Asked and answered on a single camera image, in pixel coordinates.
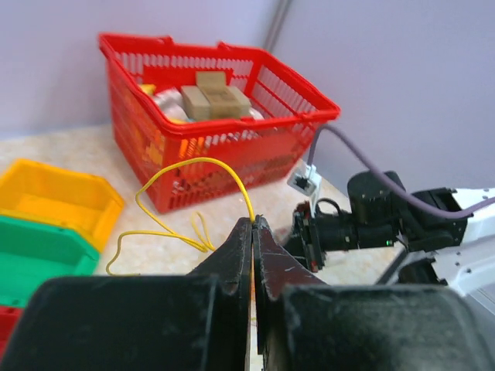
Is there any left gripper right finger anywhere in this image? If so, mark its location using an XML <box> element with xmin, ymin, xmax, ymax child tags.
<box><xmin>251</xmin><ymin>214</ymin><xmax>329</xmax><ymax>302</ymax></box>

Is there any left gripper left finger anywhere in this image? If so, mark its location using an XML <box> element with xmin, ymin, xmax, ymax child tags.
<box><xmin>187</xmin><ymin>217</ymin><xmax>252</xmax><ymax>296</ymax></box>

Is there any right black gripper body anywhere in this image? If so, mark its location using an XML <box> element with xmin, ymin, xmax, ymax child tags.
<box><xmin>284</xmin><ymin>203</ymin><xmax>328</xmax><ymax>271</ymax></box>

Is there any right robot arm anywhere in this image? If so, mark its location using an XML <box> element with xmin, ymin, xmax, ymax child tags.
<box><xmin>283</xmin><ymin>168</ymin><xmax>494</xmax><ymax>296</ymax></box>

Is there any red plastic shopping basket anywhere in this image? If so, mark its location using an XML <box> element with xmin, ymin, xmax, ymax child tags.
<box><xmin>98</xmin><ymin>33</ymin><xmax>340</xmax><ymax>213</ymax></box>

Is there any brown cardboard box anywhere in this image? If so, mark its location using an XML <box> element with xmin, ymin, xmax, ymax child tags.
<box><xmin>180</xmin><ymin>71</ymin><xmax>251</xmax><ymax>121</ymax></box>

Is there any yellow snack packet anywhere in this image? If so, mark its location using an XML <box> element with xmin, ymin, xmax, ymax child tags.
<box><xmin>139</xmin><ymin>83</ymin><xmax>156</xmax><ymax>96</ymax></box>

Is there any upper green plastic bin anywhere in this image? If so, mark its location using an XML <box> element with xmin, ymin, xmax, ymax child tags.
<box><xmin>1</xmin><ymin>216</ymin><xmax>100</xmax><ymax>308</ymax></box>

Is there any yellow plastic bin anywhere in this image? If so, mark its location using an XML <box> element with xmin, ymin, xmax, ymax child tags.
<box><xmin>1</xmin><ymin>158</ymin><xmax>125</xmax><ymax>253</ymax></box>

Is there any red plastic bin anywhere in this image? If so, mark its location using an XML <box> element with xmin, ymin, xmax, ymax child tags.
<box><xmin>0</xmin><ymin>305</ymin><xmax>23</xmax><ymax>356</ymax></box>

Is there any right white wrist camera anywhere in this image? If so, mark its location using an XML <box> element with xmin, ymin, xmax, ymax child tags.
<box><xmin>287</xmin><ymin>163</ymin><xmax>322</xmax><ymax>200</ymax></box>

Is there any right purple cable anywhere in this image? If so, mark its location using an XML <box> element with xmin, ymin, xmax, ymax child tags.
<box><xmin>307</xmin><ymin>124</ymin><xmax>495</xmax><ymax>220</ymax></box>

